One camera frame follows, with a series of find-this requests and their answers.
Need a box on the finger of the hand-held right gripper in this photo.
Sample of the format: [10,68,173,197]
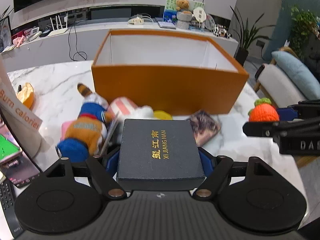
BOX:
[242,120,320,138]
[276,99,320,121]

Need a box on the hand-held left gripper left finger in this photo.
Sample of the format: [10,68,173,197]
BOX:
[44,147,127,200]

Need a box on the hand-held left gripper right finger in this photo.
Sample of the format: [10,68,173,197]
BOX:
[192,147,275,201]

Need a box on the orange knitted carrot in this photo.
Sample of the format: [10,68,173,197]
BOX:
[248,98,280,123]

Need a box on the brown raccoon plush toy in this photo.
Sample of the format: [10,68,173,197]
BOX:
[55,82,118,163]

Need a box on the dark blue gift box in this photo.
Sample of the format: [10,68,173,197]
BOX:
[116,119,206,191]

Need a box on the pink striped popcorn plush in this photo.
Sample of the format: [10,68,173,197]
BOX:
[107,97,154,120]

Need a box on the orange cardboard box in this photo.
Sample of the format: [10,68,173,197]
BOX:
[91,29,250,117]

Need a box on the beige armchair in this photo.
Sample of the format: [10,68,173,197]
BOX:
[254,47,320,107]

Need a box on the brown photo booklet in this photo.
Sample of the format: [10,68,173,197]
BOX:
[186,109,222,147]

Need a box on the light blue cushion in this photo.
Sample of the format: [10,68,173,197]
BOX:
[271,50,320,101]

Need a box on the small pink object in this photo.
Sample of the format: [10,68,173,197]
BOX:
[61,121,73,141]

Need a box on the yellow round object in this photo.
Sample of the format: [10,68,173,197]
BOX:
[153,110,173,120]

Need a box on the potted long-leaf plant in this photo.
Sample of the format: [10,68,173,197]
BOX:
[229,5,271,67]

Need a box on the green trailing vine plant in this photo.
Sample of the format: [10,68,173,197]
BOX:
[287,5,319,58]

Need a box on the black and white toy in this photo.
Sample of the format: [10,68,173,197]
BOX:
[214,24,232,39]

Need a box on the green cover magazine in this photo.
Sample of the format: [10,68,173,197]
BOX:
[0,134,21,166]

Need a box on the orange rind piece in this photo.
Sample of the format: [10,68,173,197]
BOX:
[16,82,35,109]

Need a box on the white paper bag orange print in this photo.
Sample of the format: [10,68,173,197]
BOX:
[0,55,43,159]

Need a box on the black remote control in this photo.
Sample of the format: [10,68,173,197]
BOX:
[0,180,24,238]

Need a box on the white round hand fan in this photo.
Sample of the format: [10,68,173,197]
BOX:
[193,7,207,22]

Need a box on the white marble tv console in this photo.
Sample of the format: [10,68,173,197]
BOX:
[0,4,239,63]

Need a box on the grey knitted pot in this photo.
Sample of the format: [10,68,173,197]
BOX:
[176,11,192,29]

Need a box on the grey laptop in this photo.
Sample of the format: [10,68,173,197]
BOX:
[157,20,177,29]

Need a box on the white wifi router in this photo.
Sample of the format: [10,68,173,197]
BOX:
[47,15,69,37]

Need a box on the white power strip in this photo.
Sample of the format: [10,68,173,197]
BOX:
[128,15,153,26]

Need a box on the brown teddy bear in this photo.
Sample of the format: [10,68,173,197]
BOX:
[176,0,192,13]

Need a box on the white desk phone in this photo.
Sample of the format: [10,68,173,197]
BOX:
[25,30,42,41]

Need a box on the bamboo painting canvas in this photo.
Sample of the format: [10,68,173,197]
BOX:
[163,0,205,24]

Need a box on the pink toy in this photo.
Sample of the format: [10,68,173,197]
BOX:
[12,35,26,48]

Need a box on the black power cable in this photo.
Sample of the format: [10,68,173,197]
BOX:
[67,22,88,62]

